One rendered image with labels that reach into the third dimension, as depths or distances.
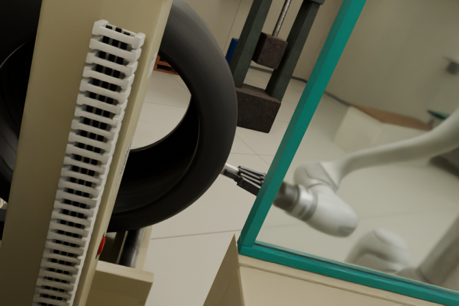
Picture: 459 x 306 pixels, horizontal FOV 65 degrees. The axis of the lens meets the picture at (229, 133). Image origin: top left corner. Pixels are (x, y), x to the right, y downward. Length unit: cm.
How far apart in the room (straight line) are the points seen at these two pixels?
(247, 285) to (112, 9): 33
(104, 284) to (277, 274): 48
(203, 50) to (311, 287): 47
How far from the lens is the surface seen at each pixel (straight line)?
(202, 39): 71
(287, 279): 39
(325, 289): 41
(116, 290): 82
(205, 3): 886
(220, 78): 73
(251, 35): 473
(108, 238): 109
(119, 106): 43
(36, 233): 60
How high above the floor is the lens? 150
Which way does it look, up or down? 19 degrees down
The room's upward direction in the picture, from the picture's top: 21 degrees clockwise
